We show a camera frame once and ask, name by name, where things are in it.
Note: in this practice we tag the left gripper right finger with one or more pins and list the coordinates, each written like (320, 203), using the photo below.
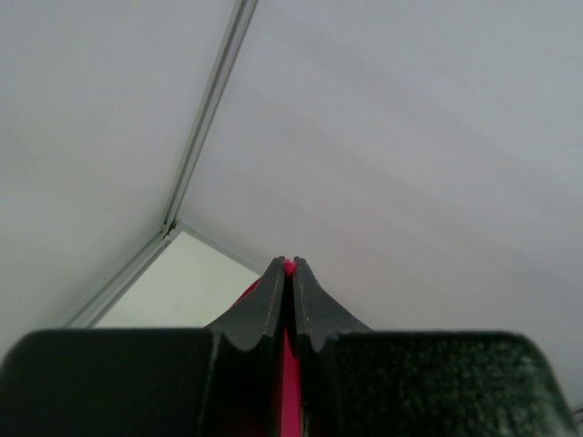
(356, 381)

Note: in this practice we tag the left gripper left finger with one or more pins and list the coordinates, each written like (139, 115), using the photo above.
(223, 379)

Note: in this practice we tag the pink t shirt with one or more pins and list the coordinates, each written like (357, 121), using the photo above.
(289, 391)

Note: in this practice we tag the left aluminium frame post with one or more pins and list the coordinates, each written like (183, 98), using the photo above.
(113, 285)

